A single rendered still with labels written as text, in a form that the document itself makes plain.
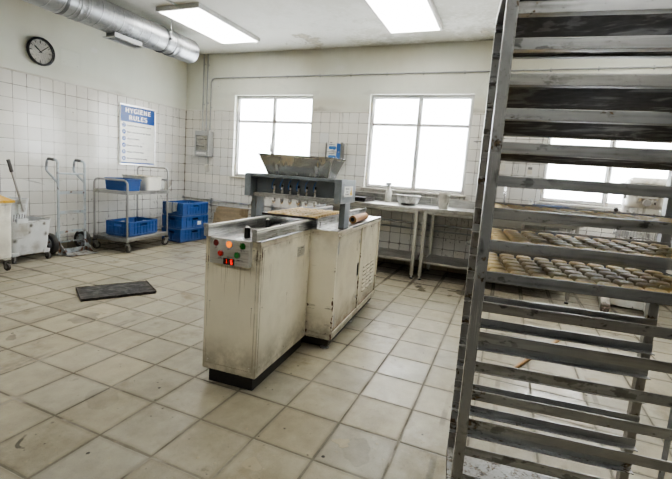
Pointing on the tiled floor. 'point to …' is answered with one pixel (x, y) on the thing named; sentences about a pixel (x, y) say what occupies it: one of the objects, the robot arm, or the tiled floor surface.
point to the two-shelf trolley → (127, 213)
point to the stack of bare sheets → (114, 290)
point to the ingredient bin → (5, 231)
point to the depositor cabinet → (339, 277)
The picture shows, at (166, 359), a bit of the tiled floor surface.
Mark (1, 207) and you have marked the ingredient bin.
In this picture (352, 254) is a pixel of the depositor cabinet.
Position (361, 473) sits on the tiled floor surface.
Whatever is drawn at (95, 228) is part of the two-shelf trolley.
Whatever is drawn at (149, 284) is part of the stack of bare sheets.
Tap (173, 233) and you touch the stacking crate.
